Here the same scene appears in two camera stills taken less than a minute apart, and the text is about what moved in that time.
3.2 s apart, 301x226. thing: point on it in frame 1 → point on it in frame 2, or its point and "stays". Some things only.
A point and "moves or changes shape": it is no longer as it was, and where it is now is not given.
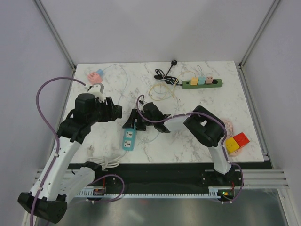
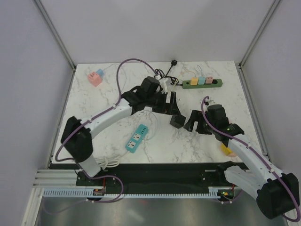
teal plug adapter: (201, 80) stays
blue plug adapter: (100, 72) stays
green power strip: (216, 83) stays
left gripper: (110, 114) → (166, 108)
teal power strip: (129, 138) moves or changes shape
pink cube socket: (93, 77) stays
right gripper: (130, 123) → (196, 115)
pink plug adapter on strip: (209, 79) stays
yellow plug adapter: (194, 81) stays
